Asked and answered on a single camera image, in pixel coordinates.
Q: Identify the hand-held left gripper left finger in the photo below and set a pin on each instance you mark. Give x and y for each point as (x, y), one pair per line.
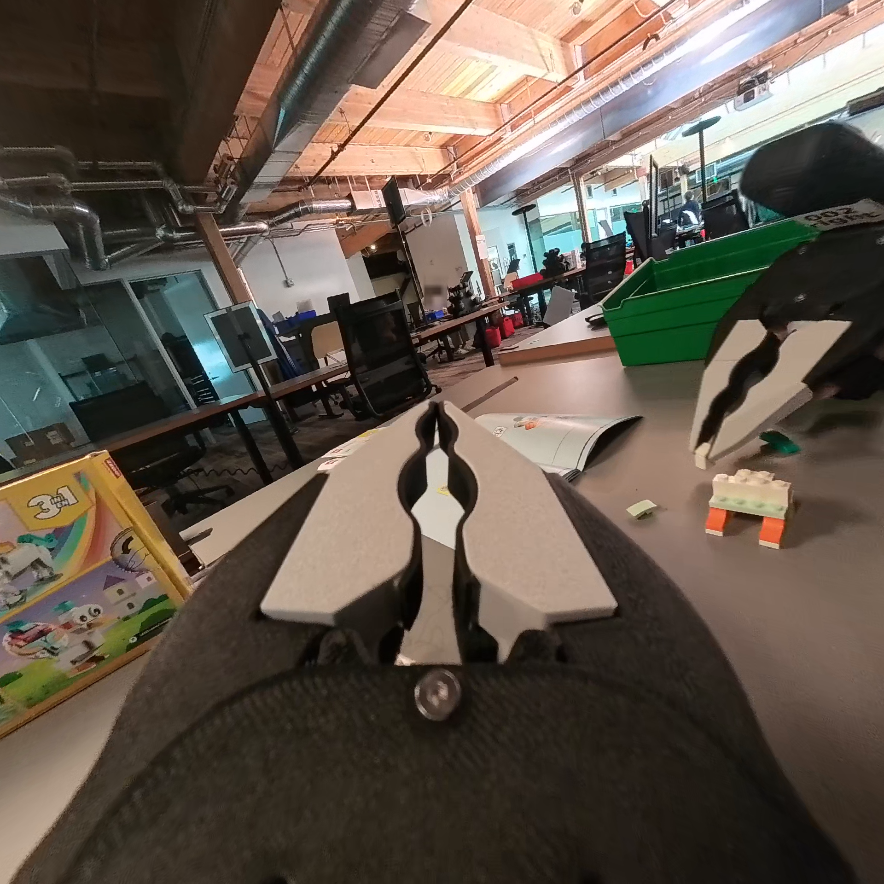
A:
(345, 532)

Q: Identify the yellow lego box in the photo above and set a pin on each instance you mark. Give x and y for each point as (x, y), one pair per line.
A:
(69, 587)

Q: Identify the silver air duct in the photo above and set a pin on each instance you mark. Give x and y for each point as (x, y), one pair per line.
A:
(83, 221)

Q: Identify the black mesh office chair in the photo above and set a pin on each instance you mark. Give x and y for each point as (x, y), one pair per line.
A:
(380, 352)

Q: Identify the cardboard box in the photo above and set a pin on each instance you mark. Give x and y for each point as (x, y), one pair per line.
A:
(41, 443)

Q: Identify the white sticker sheet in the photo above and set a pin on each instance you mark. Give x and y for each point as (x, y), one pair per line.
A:
(345, 452)

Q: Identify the green plastic bin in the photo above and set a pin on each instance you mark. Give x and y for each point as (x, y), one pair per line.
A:
(677, 311)

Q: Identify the long dark wooden desk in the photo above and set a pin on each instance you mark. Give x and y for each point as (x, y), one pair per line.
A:
(207, 407)

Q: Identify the teal lego piece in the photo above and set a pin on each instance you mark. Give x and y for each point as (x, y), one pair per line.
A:
(782, 443)

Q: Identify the large dark air duct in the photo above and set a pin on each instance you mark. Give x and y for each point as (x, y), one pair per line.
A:
(324, 69)

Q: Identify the black floor lamp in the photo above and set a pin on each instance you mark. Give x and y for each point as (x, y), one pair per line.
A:
(702, 128)

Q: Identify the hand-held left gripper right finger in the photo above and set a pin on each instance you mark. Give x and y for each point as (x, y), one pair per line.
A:
(532, 539)

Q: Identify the ceiling projector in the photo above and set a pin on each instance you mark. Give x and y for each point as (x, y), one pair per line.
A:
(754, 91)

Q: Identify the screen on black stand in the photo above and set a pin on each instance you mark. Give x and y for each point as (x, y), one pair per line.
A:
(240, 337)

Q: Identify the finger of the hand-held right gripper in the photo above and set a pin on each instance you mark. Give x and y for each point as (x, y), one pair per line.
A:
(731, 366)
(773, 400)

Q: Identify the small white lego piece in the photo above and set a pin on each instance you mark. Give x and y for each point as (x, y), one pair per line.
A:
(701, 457)

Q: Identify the lego instruction booklet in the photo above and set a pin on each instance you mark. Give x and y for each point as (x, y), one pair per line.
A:
(552, 442)

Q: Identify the black wall monitor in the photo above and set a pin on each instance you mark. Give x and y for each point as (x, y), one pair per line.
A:
(394, 201)

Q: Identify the light wooden board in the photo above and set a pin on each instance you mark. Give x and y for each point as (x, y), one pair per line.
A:
(559, 338)

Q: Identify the white and orange lego build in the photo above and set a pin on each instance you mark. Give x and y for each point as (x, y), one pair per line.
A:
(749, 490)

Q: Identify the pale green lego tile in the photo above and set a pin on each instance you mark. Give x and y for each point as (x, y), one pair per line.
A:
(643, 510)

